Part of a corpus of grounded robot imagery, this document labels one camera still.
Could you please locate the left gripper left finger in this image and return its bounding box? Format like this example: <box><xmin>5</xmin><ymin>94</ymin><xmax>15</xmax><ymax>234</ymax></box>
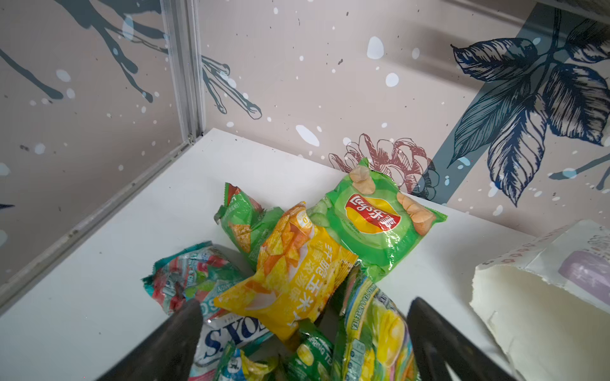
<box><xmin>100</xmin><ymin>300</ymin><xmax>203</xmax><ymax>380</ymax></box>

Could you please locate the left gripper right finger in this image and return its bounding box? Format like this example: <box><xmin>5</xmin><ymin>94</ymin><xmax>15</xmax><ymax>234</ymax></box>
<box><xmin>407</xmin><ymin>297</ymin><xmax>514</xmax><ymax>381</ymax></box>

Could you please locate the green fruit candy packet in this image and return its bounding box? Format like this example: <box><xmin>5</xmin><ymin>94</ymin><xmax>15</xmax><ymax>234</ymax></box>
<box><xmin>213</xmin><ymin>266</ymin><xmax>420</xmax><ymax>381</ymax></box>

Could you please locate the teal red candy packet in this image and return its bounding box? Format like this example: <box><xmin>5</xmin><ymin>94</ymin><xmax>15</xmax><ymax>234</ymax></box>
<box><xmin>142</xmin><ymin>241</ymin><xmax>273</xmax><ymax>380</ymax></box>

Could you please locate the white printed paper bag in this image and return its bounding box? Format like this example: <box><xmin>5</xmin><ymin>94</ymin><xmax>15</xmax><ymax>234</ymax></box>
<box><xmin>470</xmin><ymin>220</ymin><xmax>609</xmax><ymax>380</ymax></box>

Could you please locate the green Lays chips packet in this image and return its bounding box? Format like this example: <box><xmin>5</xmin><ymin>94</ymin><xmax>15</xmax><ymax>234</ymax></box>
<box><xmin>308</xmin><ymin>159</ymin><xmax>447</xmax><ymax>283</ymax></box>

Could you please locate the green corn snack packet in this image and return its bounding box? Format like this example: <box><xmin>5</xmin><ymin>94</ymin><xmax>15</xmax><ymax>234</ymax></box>
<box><xmin>214</xmin><ymin>183</ymin><xmax>284</xmax><ymax>270</ymax></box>

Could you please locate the yellow snack packet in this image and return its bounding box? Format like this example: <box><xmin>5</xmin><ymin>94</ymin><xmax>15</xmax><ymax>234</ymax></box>
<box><xmin>214</xmin><ymin>203</ymin><xmax>358</xmax><ymax>341</ymax></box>

